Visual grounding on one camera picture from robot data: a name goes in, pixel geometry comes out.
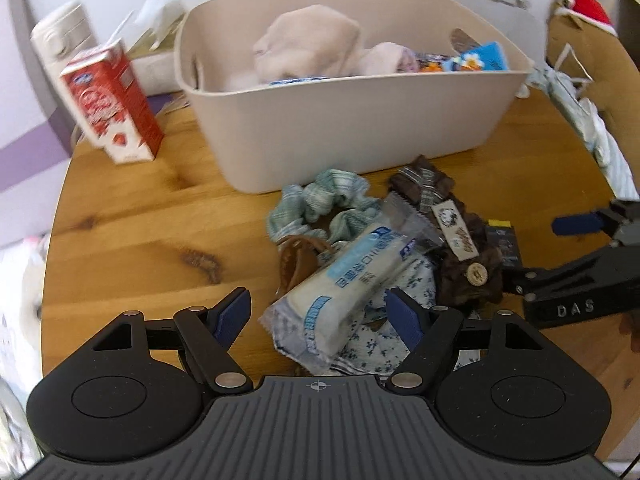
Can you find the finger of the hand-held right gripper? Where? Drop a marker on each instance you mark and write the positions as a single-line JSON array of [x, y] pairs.
[[575, 290], [575, 224]]

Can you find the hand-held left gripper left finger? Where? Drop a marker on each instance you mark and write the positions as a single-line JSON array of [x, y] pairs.
[[232, 311]]

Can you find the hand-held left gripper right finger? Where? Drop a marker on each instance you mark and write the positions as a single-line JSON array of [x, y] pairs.
[[405, 317]]

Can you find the fuzzy brown bow hair clip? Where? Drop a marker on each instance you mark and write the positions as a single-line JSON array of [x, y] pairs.
[[465, 280]]

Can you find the white blue packet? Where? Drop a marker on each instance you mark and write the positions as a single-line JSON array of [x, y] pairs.
[[345, 280]]

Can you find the beige plastic storage bin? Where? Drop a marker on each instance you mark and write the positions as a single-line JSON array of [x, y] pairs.
[[350, 125]]

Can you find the wooden desktop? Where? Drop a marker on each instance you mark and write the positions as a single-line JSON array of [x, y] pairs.
[[150, 220]]

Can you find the blue floral scrunchie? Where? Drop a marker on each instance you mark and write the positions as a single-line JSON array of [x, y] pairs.
[[380, 345]]

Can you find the small black packet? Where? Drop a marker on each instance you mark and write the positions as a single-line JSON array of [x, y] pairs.
[[505, 245]]

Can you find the brown scalloped hair accessory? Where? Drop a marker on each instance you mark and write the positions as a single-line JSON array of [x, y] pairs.
[[297, 260]]

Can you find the light blue striped cloth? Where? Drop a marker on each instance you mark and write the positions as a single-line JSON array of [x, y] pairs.
[[607, 145]]

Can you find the brown bow with plaid ribbon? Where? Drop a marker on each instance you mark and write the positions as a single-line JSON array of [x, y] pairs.
[[415, 185]]

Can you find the green checked scrunchie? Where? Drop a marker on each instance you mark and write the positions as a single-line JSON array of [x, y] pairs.
[[320, 195]]

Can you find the brown plush bear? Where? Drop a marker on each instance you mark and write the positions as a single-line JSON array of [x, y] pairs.
[[590, 60]]

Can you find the blue snack packet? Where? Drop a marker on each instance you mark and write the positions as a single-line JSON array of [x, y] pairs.
[[485, 57]]

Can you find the colourful snack packet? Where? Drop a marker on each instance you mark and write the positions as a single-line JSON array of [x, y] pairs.
[[432, 62]]

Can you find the red plush hat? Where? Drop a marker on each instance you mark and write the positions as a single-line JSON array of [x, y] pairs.
[[587, 2]]

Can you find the white fluffy plush item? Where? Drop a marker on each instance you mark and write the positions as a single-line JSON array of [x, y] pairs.
[[242, 81]]

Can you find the red milk carton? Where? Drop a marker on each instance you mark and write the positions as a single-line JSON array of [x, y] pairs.
[[117, 110]]

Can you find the small pink fluffy sock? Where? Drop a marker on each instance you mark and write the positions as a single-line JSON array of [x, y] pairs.
[[382, 59]]

